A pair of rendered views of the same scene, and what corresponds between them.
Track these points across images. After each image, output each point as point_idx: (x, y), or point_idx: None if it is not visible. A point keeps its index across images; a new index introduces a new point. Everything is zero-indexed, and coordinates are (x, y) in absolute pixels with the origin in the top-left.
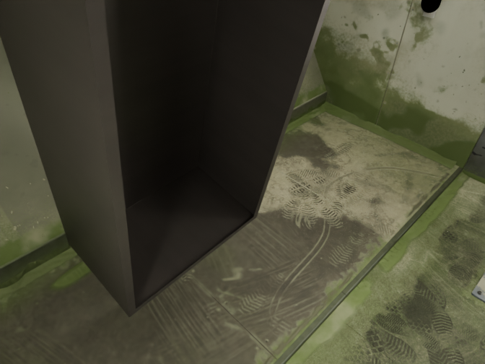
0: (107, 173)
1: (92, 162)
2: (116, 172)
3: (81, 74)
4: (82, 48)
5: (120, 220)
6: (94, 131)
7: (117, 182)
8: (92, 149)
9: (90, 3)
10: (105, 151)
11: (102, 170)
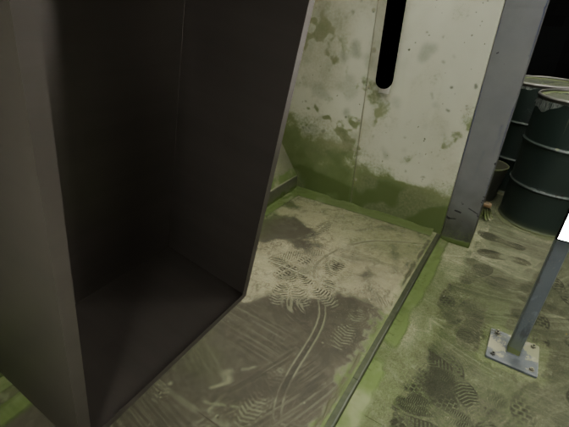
0: (36, 185)
1: (11, 177)
2: (52, 184)
3: None
4: None
5: (62, 275)
6: (11, 110)
7: (53, 203)
8: (11, 149)
9: None
10: (30, 140)
11: (28, 182)
